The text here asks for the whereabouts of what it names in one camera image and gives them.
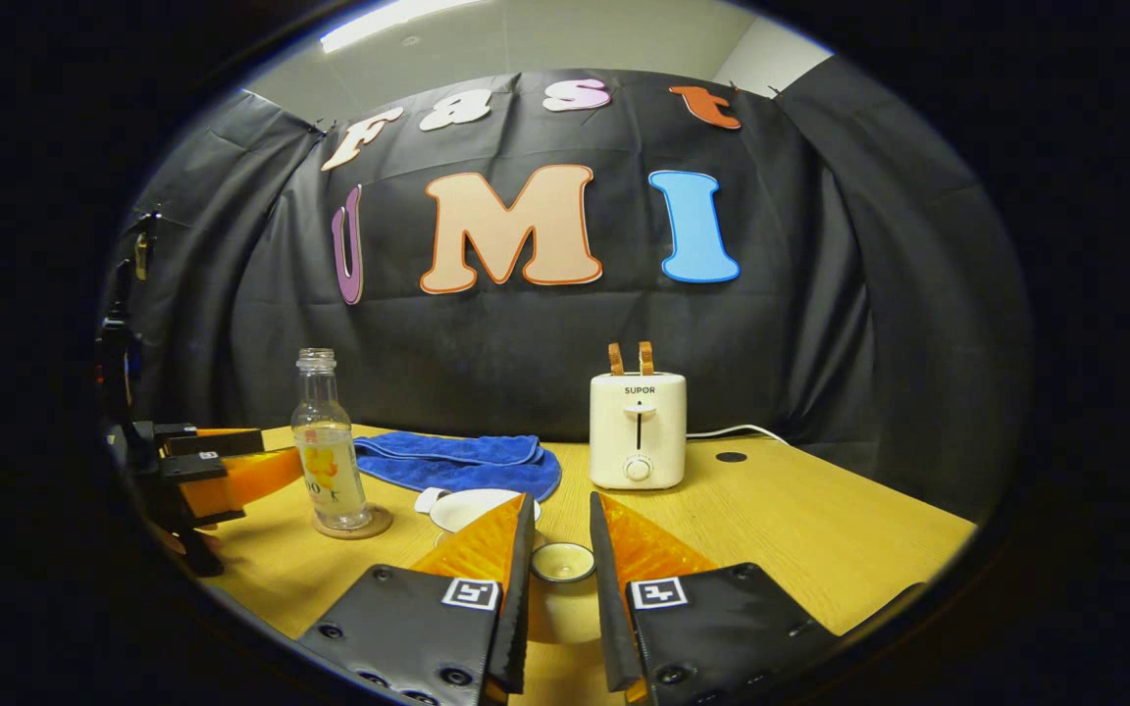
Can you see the blue towel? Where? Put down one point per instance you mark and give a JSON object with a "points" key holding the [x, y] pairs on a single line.
{"points": [[467, 461]]}

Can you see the clear water bottle yellow label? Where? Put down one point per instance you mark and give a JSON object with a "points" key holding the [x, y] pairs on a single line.
{"points": [[330, 461]]}

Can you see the cream toaster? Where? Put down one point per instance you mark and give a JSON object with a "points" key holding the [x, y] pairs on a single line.
{"points": [[638, 431]]}

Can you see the round cork coaster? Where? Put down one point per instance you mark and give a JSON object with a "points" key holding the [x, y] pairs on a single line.
{"points": [[374, 525]]}

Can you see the black backdrop cloth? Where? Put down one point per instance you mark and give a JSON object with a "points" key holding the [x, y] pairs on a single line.
{"points": [[487, 343]]}

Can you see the cream teacup lid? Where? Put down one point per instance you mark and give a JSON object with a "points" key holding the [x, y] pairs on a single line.
{"points": [[563, 564]]}

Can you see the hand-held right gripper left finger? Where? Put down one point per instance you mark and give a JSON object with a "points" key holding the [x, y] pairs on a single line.
{"points": [[516, 588]]}

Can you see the cream teacup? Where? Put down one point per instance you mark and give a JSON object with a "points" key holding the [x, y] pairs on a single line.
{"points": [[467, 508]]}

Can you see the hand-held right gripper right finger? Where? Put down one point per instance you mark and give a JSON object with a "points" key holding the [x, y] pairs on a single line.
{"points": [[609, 598]]}

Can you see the toast bread slice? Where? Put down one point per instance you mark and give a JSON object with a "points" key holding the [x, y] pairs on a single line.
{"points": [[616, 359], [645, 358]]}

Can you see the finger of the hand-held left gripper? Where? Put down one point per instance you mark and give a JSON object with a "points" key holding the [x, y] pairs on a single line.
{"points": [[222, 443], [194, 468]]}

